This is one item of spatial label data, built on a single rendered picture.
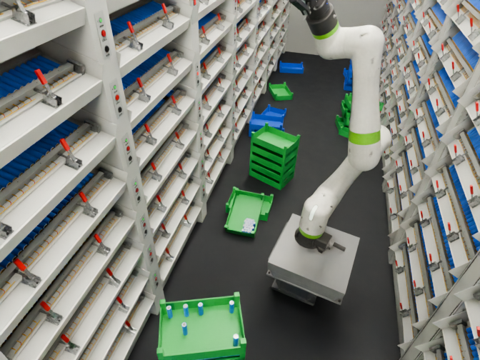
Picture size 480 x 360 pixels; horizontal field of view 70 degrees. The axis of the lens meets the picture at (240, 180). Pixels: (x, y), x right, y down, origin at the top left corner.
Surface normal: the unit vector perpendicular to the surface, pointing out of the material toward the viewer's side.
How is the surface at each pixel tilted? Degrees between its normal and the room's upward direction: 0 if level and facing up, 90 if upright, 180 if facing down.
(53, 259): 18
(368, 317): 0
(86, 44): 90
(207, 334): 0
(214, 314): 0
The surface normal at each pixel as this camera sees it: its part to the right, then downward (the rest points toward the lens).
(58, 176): 0.32, -0.68
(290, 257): 0.07, -0.77
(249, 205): -0.07, -0.50
